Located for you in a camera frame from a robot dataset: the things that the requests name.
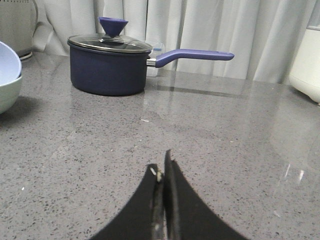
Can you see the white appliance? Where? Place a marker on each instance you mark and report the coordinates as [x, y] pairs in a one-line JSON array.
[[305, 72]]

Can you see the blue bowl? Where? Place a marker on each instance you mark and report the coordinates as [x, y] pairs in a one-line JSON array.
[[10, 64]]

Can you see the dark blue saucepan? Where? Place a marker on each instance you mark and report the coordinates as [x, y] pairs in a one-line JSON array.
[[123, 74]]

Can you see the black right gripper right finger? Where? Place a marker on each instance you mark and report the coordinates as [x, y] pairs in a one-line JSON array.
[[187, 216]]

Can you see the green bowl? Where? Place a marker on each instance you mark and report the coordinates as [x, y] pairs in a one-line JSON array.
[[9, 93]]

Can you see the cream toaster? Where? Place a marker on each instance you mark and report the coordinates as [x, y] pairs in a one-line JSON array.
[[18, 20]]

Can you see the white curtain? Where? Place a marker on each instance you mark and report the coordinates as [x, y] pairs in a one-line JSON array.
[[264, 35]]

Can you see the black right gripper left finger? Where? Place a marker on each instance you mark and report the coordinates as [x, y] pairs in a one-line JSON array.
[[142, 218]]

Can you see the glass pot lid blue knob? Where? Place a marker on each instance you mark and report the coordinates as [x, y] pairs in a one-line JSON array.
[[111, 40]]

